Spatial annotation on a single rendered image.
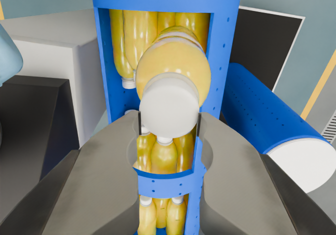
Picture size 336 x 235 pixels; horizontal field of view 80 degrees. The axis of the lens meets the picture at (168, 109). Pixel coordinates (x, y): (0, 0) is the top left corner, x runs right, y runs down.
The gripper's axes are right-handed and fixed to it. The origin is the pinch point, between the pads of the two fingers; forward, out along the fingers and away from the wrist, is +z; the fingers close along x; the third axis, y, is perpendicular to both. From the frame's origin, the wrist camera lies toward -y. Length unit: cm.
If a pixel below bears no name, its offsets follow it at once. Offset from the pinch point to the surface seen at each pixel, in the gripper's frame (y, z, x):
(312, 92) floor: 59, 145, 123
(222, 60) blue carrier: 3.2, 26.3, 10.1
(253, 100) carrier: 33, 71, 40
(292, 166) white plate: 43, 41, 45
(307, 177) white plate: 49, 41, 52
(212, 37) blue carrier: -1.2, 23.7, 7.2
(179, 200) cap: 51, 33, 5
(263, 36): 13, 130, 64
